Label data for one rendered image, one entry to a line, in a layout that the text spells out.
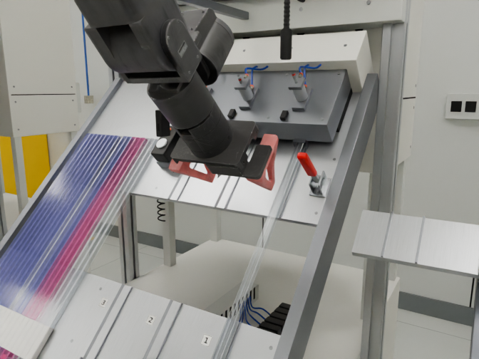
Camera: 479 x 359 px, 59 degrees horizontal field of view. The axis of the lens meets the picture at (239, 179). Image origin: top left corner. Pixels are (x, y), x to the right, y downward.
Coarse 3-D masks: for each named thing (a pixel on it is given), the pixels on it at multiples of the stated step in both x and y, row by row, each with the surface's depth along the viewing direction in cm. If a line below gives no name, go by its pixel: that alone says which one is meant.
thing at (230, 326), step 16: (304, 144) 77; (288, 176) 74; (272, 208) 71; (272, 224) 69; (256, 256) 67; (256, 272) 66; (240, 288) 64; (240, 304) 63; (224, 336) 61; (224, 352) 60
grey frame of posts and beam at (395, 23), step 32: (256, 0) 88; (320, 0) 81; (352, 0) 78; (384, 0) 75; (256, 32) 91; (384, 32) 79; (384, 64) 80; (384, 96) 81; (384, 128) 83; (384, 160) 84; (384, 192) 84; (128, 224) 126; (128, 256) 127; (384, 288) 88; (384, 320) 92
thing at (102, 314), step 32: (96, 288) 76; (128, 288) 74; (64, 320) 75; (96, 320) 72; (128, 320) 70; (160, 320) 67; (192, 320) 66; (224, 320) 64; (64, 352) 71; (96, 352) 69; (128, 352) 66; (160, 352) 64; (192, 352) 63; (256, 352) 59
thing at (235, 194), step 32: (128, 96) 110; (352, 96) 80; (96, 128) 106; (128, 128) 101; (288, 160) 77; (320, 160) 74; (160, 192) 85; (192, 192) 81; (224, 192) 78; (256, 192) 76; (288, 192) 73
